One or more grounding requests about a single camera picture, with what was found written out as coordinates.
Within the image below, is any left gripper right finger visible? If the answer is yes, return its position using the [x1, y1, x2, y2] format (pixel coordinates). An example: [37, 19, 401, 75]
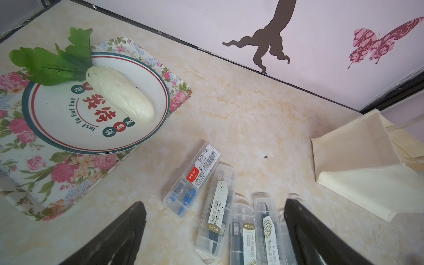
[284, 199, 371, 265]

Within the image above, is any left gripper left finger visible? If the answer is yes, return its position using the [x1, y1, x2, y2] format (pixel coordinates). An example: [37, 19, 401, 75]
[62, 202, 146, 265]

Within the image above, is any compass case with red label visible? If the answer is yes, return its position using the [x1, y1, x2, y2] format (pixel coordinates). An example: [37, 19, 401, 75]
[163, 142, 221, 218]

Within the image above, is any cream canvas tote bag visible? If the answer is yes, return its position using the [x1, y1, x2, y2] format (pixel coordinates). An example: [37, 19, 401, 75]
[311, 109, 424, 222]

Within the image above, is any floral rectangular tray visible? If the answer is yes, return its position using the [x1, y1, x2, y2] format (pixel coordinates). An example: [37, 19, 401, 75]
[1, 38, 192, 221]

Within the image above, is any white plate with red text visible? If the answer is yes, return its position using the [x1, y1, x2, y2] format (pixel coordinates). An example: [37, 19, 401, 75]
[22, 52, 171, 155]

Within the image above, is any white toy radish with leaves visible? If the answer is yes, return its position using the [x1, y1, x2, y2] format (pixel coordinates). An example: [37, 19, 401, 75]
[9, 27, 155, 124]

